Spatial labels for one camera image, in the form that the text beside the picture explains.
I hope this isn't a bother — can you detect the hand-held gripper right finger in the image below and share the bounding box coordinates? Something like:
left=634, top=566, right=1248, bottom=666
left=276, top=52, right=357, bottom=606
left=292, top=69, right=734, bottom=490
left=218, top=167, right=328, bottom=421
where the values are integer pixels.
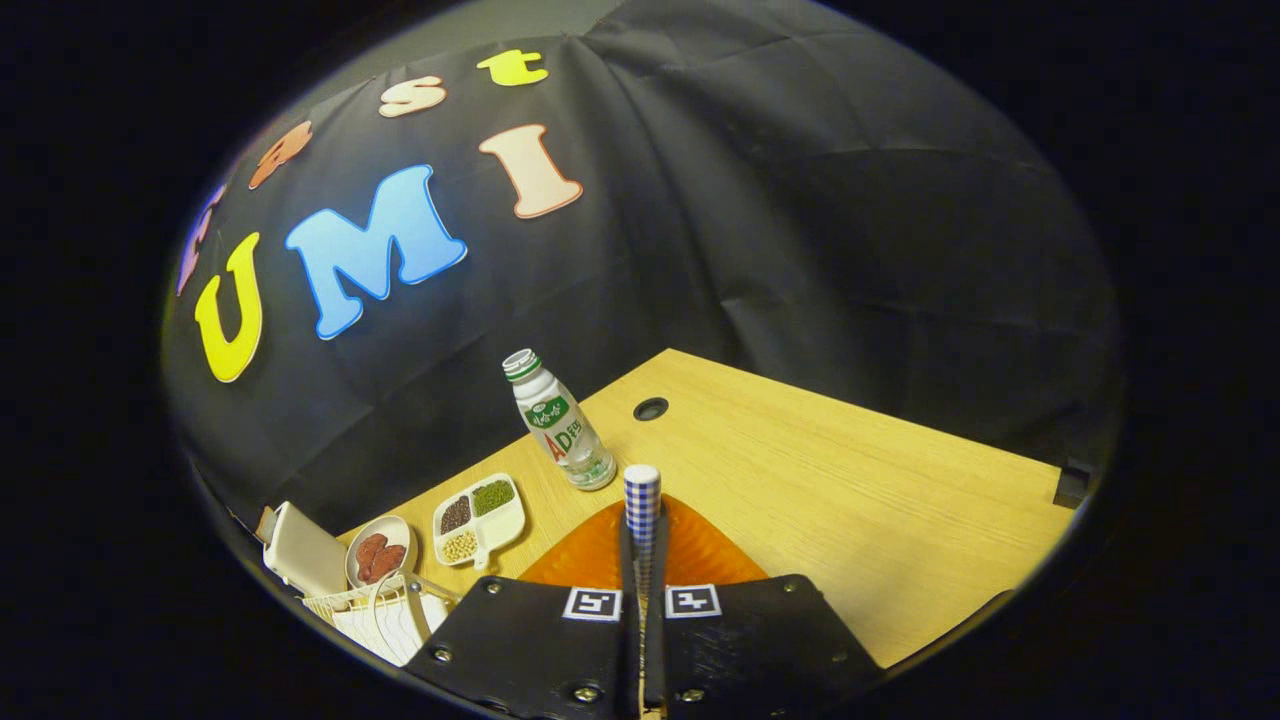
left=644, top=493, right=888, bottom=720

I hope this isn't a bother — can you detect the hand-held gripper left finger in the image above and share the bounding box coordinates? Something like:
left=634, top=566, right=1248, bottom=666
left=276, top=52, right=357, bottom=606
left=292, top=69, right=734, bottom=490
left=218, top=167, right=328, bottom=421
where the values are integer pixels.
left=404, top=495, right=643, bottom=720

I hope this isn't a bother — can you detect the white wire dish rack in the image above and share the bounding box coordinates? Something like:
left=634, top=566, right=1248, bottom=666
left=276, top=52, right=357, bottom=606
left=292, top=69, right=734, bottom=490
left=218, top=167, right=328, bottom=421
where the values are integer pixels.
left=299, top=570, right=464, bottom=669

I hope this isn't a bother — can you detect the blue checked handle spoon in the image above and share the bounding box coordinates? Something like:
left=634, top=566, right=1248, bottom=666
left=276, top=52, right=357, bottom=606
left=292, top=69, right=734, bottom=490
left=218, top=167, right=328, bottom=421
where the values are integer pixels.
left=622, top=463, right=664, bottom=603

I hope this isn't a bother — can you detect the white divided dish with beans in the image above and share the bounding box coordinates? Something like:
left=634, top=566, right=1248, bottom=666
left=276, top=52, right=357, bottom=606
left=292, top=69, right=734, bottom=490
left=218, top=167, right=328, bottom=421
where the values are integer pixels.
left=431, top=472, right=528, bottom=572

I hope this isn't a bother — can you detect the small dish with red food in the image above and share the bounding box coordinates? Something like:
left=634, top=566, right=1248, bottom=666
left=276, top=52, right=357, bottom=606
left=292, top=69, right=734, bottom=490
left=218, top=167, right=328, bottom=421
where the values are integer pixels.
left=344, top=514, right=417, bottom=592

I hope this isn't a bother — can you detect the white drink bottle green label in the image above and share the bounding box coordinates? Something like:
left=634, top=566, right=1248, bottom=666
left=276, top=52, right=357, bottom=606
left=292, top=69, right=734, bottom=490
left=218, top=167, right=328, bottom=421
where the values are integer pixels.
left=501, top=348, right=619, bottom=492

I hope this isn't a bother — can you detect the white toaster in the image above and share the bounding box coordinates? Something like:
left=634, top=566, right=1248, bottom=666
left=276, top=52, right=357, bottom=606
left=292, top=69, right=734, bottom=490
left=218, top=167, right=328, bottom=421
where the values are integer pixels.
left=262, top=501, right=352, bottom=599

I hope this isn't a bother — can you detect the small black box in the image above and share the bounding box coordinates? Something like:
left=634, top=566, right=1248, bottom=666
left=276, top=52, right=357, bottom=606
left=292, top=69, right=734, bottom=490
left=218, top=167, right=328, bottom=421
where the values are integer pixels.
left=1052, top=459, right=1093, bottom=510

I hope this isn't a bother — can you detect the black backdrop cloth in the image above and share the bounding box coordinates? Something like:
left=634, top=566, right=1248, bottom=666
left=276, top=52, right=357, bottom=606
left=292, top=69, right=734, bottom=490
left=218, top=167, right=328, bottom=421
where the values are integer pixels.
left=160, top=0, right=1123, bottom=561

